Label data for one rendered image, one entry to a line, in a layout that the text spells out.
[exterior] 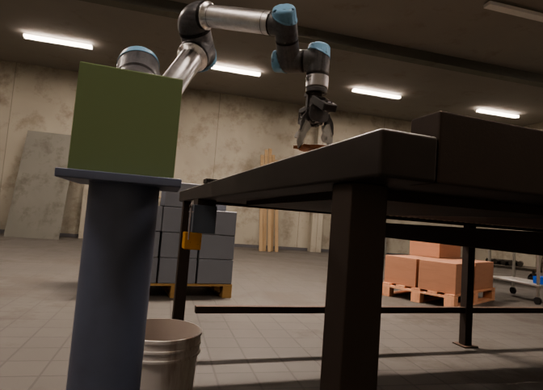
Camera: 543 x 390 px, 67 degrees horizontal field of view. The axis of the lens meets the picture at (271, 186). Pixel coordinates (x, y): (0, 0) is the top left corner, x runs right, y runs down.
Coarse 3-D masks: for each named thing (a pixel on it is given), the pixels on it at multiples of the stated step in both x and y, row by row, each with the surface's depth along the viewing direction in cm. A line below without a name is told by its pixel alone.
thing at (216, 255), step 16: (176, 192) 385; (160, 208) 379; (176, 208) 384; (224, 208) 439; (160, 224) 379; (176, 224) 384; (224, 224) 401; (160, 240) 385; (176, 240) 384; (208, 240) 395; (224, 240) 401; (160, 256) 377; (176, 256) 383; (192, 256) 389; (208, 256) 394; (224, 256) 400; (160, 272) 376; (192, 272) 388; (208, 272) 394; (224, 272) 400; (224, 288) 398
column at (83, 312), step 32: (96, 192) 98; (128, 192) 98; (96, 224) 97; (128, 224) 97; (96, 256) 96; (128, 256) 97; (96, 288) 95; (128, 288) 97; (96, 320) 94; (128, 320) 97; (96, 352) 94; (128, 352) 97; (96, 384) 93; (128, 384) 97
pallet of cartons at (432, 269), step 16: (400, 256) 488; (416, 256) 511; (432, 256) 512; (448, 256) 522; (400, 272) 476; (416, 272) 463; (432, 272) 448; (448, 272) 437; (480, 272) 486; (384, 288) 485; (400, 288) 470; (416, 288) 457; (432, 288) 446; (448, 288) 435; (480, 288) 486; (448, 304) 430
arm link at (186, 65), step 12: (180, 36) 151; (192, 36) 148; (204, 36) 150; (180, 48) 150; (192, 48) 148; (204, 48) 150; (180, 60) 142; (192, 60) 145; (204, 60) 151; (216, 60) 160; (168, 72) 137; (180, 72) 138; (192, 72) 144
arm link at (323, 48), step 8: (312, 48) 135; (320, 48) 134; (328, 48) 136; (304, 56) 135; (312, 56) 135; (320, 56) 134; (328, 56) 135; (304, 64) 136; (312, 64) 135; (320, 64) 134; (328, 64) 136; (304, 72) 139; (312, 72) 134; (320, 72) 134; (328, 72) 136
